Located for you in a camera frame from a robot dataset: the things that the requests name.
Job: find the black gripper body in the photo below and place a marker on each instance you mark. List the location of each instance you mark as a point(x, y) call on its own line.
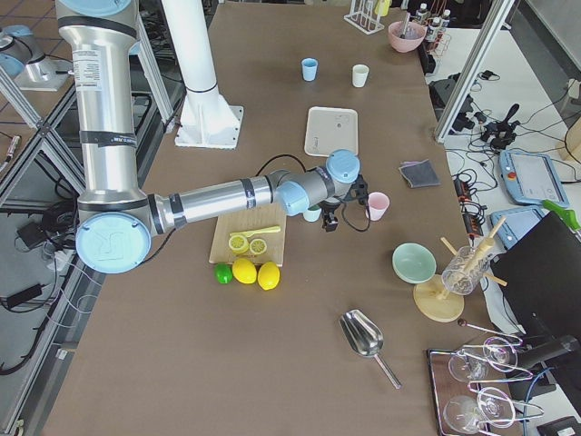
point(328, 209)

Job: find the green cup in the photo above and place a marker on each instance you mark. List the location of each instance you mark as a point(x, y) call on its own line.
point(312, 214)

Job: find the blue cup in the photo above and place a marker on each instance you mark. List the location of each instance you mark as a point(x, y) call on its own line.
point(309, 69)

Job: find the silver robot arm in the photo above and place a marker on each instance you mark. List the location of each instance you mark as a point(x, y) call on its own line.
point(118, 220)

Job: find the beige rabbit tray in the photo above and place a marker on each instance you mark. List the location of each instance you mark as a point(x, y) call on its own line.
point(329, 129)

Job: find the wine glass rack tray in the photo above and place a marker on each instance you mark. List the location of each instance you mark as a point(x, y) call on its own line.
point(470, 387)

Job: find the pink cup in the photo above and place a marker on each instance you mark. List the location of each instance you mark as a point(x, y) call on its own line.
point(378, 204)

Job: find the wooden cutting board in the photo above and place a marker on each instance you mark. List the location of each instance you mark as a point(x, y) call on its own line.
point(245, 221)

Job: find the lemon half outer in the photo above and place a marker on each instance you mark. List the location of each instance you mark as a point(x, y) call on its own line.
point(257, 246)

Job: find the whole lemon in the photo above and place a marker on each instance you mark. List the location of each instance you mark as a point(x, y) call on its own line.
point(244, 271)
point(269, 276)

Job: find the yellow plastic knife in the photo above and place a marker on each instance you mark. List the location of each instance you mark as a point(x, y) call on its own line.
point(250, 233)

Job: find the green bowl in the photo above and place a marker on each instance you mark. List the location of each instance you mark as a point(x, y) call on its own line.
point(413, 263)

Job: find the lemon half near knife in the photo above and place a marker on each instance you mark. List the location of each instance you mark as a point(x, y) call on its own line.
point(238, 244)

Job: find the grey folded cloth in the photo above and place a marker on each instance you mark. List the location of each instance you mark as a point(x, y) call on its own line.
point(419, 174)

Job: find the green lime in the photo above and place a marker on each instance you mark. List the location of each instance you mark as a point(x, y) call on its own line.
point(223, 273)

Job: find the metal scoop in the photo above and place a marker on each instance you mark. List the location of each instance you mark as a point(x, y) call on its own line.
point(366, 339)

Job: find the clear glass mug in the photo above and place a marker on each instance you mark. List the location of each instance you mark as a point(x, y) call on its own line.
point(462, 274)

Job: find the cream cup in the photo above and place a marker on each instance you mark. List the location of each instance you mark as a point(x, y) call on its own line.
point(359, 75)

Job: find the white pillar base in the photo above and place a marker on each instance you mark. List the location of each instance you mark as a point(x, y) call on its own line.
point(207, 120)

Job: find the blue teach pendant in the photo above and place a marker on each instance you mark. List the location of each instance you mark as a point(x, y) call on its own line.
point(519, 221)
point(531, 178)

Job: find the pink bowl with ice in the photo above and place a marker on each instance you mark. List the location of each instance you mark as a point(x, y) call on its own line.
point(411, 40)

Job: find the metal pestle in bowl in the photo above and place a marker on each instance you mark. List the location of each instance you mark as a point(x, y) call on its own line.
point(404, 28)

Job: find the black monitor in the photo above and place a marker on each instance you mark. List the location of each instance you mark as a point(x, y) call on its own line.
point(542, 271)

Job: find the white wire cup rack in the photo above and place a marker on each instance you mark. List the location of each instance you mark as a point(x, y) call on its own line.
point(365, 15)

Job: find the aluminium frame post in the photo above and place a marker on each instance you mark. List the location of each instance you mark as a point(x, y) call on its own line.
point(495, 19)

